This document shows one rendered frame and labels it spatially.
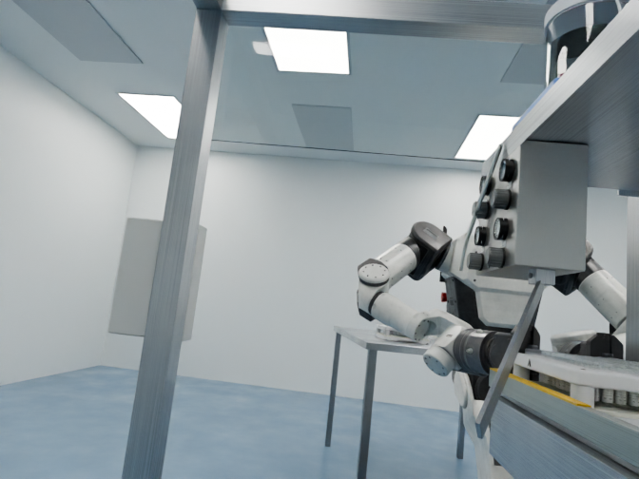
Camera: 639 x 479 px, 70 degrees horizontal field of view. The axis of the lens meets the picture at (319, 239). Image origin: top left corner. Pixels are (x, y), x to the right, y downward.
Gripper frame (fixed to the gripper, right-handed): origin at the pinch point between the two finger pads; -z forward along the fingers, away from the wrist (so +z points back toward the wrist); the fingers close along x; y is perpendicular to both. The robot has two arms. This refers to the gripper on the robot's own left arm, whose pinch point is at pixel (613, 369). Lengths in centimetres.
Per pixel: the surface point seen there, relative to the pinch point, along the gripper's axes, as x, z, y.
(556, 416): 5.3, -27.1, 16.5
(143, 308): -1, -1, 93
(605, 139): -34.5, -20.1, 8.9
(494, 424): 11.6, -3.2, 19.8
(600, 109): -34.4, -30.1, 13.0
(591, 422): 4.1, -35.5, 15.3
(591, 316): -33, 500, -163
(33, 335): 49, 308, 404
